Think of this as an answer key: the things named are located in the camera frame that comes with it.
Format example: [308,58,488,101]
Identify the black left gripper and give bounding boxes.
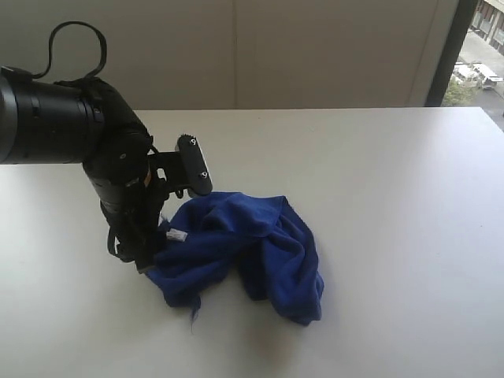
[100,150,185,274]

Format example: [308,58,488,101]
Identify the blue microfiber towel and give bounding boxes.
[146,192,324,326]

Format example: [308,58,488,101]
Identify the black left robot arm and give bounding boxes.
[1,67,181,273]

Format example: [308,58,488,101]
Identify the white van outside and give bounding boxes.
[451,62,503,90]

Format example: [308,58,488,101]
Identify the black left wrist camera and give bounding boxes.
[177,135,213,196]

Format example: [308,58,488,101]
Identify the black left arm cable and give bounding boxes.
[27,21,109,83]

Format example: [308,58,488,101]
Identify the dark window frame post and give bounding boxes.
[424,0,478,107]

